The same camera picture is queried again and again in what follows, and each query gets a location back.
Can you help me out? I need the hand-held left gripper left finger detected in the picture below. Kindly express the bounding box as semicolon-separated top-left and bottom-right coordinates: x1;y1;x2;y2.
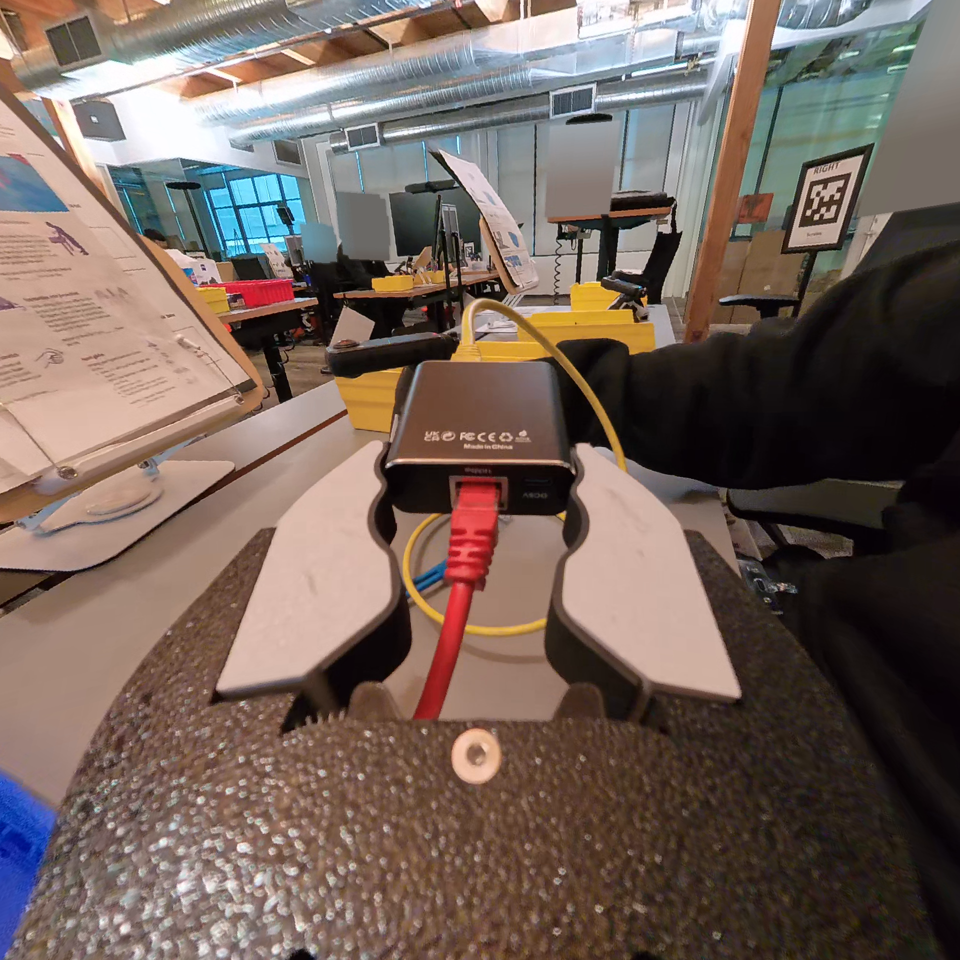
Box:
214;440;414;715

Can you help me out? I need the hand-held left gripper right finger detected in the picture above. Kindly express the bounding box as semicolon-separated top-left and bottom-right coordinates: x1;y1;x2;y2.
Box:
543;444;744;724

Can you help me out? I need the yellow ethernet cable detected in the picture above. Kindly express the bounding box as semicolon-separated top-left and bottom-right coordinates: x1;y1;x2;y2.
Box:
402;298;627;637

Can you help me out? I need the black network adapter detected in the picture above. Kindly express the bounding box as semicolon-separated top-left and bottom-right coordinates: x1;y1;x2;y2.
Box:
382;360;577;517

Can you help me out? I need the red ethernet cable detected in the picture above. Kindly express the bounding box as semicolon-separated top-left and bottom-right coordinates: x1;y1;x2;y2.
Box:
412;480;502;721

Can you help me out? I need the blue plastic bin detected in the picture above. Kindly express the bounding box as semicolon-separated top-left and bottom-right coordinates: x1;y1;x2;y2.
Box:
0;772;57;924

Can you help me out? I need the person's right forearm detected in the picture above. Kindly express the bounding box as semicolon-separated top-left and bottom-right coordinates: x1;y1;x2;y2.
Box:
558;240;960;489

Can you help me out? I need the grey desk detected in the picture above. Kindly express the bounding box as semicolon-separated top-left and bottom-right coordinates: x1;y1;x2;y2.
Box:
0;303;740;807
0;381;348;594

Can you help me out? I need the pale grey panel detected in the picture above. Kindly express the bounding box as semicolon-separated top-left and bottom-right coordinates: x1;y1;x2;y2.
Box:
330;307;376;350

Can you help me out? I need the black computer monitor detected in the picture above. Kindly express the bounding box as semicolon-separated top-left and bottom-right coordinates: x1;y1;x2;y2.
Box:
388;191;483;260

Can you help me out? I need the wooden table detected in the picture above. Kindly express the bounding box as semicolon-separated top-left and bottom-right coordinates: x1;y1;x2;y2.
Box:
217;296;320;354

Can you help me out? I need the red plastic bin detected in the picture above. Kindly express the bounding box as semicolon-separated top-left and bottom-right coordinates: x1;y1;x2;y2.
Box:
217;279;296;309

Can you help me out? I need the wooden document stand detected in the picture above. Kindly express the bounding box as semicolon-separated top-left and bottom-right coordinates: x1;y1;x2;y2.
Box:
429;148;543;295
0;75;265;526

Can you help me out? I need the black office chair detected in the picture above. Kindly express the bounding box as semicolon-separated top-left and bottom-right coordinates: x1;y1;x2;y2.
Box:
726;486;909;560

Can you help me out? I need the large window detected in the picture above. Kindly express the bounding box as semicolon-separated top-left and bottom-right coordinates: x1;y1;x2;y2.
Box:
204;174;307;252

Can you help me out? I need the white cardboard box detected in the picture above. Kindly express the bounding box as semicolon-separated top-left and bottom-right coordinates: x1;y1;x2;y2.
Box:
161;251;224;288

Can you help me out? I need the person's black clothing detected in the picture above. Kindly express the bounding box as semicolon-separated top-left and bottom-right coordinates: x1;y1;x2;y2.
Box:
780;450;960;954

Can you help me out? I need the instruction sheet document stand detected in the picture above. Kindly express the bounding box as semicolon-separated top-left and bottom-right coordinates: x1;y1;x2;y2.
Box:
0;97;252;489

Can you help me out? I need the black ceiling speaker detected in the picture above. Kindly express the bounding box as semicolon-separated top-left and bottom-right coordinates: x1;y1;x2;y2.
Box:
71;97;127;144

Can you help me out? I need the black framed marker sign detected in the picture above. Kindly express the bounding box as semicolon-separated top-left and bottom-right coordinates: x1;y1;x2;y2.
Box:
780;142;876;256

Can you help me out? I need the silver ventilation duct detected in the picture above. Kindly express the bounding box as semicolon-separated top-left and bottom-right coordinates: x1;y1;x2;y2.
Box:
11;0;466;102
195;41;721;151

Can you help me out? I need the wooden support post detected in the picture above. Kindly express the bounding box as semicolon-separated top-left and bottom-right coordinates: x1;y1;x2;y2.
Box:
682;0;785;344

